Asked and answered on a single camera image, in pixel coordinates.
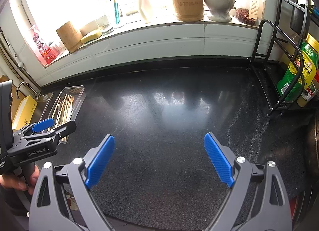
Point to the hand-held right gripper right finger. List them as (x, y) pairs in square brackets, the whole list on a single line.
[(219, 161)]

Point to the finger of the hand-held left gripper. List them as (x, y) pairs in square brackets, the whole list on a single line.
[(43, 124), (66, 127)]

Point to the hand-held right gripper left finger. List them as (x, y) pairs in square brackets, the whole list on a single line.
[(101, 161)]

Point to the pile of wooden chopsticks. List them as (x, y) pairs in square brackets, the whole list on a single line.
[(65, 106)]

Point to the clear plastic tray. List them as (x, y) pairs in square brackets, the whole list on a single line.
[(79, 93)]

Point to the person's left hand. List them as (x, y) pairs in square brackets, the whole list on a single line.
[(18, 183)]

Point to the steel sink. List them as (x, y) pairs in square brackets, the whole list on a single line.
[(43, 106)]

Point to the yellow cardboard box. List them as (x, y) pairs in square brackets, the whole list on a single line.
[(25, 111)]

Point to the wooden cutting board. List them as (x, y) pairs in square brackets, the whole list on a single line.
[(15, 95)]

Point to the chrome faucet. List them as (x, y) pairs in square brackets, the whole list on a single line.
[(22, 84)]

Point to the plain bamboo container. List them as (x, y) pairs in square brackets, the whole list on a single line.
[(69, 36)]

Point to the yellow sponge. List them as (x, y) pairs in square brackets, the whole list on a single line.
[(91, 37)]

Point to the green label oil bottle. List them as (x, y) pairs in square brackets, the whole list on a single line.
[(289, 79)]

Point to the clear glass cup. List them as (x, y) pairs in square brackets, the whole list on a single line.
[(106, 25)]

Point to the teal brush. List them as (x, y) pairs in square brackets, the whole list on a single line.
[(116, 14)]

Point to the white plastic bottle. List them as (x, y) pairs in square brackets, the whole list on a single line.
[(145, 6)]

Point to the glass jar of chili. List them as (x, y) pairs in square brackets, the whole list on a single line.
[(245, 14)]

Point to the yellow cap oil bottle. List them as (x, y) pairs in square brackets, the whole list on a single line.
[(311, 40)]

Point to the white stone mortar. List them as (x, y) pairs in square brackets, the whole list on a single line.
[(219, 4)]

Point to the engraved bamboo utensil holder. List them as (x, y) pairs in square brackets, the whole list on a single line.
[(187, 1)]

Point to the grey wall pipe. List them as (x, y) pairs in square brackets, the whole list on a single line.
[(25, 74)]

